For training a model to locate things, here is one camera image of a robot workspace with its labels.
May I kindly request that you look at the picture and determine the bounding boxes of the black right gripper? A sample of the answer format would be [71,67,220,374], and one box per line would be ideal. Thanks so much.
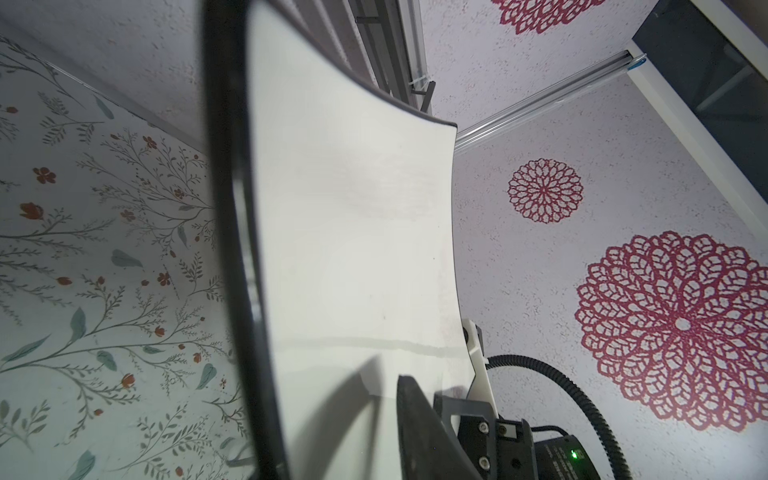
[433,394,600,480]

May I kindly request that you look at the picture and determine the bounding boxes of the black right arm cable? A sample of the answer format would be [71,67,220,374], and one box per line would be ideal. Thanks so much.
[484,353,634,480]

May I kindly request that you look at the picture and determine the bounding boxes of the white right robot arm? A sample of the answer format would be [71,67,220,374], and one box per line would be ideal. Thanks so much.
[433,320,600,479]

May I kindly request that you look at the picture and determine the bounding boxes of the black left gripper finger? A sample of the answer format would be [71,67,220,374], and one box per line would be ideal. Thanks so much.
[396,376,480,480]

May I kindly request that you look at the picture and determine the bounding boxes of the grey wall shelf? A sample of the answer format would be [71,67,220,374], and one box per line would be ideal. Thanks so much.
[283,0,436,113]

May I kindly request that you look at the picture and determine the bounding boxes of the white square plate black rim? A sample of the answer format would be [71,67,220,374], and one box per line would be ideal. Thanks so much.
[202,1,474,479]

